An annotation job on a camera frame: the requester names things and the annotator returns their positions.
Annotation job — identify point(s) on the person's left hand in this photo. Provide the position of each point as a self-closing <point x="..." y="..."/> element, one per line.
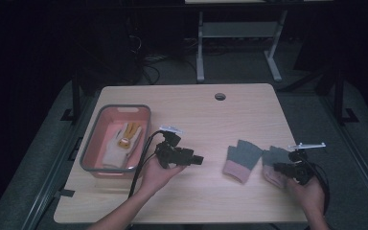
<point x="158" y="177"/>

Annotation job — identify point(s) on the grey and pink fingerless glove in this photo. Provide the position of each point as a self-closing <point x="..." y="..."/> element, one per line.
<point x="276" y="159"/>
<point x="241" y="158"/>

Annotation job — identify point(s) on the beige glove with bear face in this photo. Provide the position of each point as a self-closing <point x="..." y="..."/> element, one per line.
<point x="123" y="143"/>

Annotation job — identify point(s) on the grey aluminium rail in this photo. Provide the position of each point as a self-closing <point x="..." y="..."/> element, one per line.
<point x="357" y="153"/>
<point x="51" y="179"/>

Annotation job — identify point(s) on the white metal desk frame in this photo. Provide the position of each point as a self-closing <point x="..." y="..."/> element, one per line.
<point x="239" y="30"/>

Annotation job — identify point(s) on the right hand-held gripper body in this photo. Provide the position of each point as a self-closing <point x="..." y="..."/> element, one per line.
<point x="302" y="166"/>

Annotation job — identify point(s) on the person's right hand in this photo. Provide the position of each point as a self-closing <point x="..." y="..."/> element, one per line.
<point x="310" y="196"/>

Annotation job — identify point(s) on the black metal stand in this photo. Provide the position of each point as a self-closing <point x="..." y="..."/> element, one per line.
<point x="75" y="96"/>
<point x="340" y="96"/>

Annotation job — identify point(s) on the pink basin with grey rim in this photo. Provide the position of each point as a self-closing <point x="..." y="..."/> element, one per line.
<point x="108" y="127"/>

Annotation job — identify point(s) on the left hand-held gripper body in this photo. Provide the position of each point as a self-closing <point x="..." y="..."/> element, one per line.
<point x="171" y="150"/>

